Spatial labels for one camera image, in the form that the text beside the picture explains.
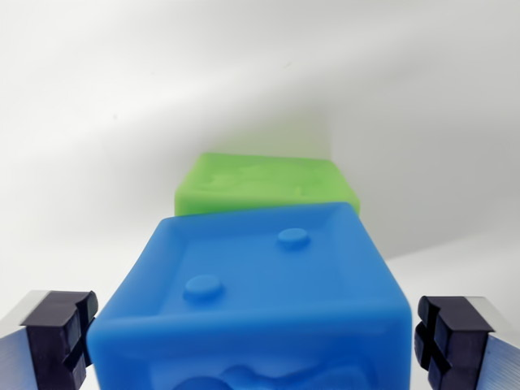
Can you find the gripper right finger with black rubber pad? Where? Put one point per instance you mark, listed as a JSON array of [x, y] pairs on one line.
[[467, 345]]

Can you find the gripper left finger with black rubber pad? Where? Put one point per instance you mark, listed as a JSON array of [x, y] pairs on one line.
[[40, 345]]

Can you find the blue embossed cube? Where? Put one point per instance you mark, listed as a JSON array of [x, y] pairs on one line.
[[256, 313]]

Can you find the green embossed cube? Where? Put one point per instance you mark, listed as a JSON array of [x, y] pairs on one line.
[[260, 183]]

